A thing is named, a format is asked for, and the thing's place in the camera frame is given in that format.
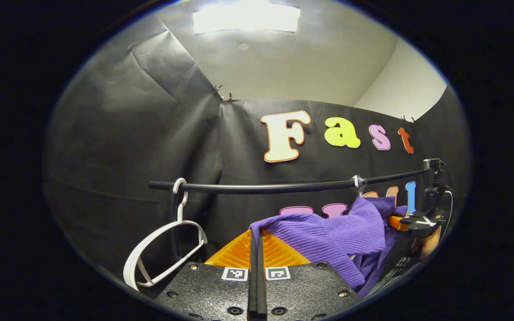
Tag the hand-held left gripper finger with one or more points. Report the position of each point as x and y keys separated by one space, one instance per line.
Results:
x=262 y=290
x=252 y=285

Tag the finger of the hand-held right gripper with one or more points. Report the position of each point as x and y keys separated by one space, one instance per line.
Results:
x=417 y=223

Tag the rectangular ceiling light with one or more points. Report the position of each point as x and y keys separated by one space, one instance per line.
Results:
x=246 y=18

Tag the white plain clothes hanger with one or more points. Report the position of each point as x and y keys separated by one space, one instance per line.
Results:
x=180 y=213

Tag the black clothes rack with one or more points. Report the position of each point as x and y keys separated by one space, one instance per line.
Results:
x=261 y=188

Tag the purple short-sleeved shirt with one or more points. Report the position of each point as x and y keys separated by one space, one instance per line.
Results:
x=328 y=236

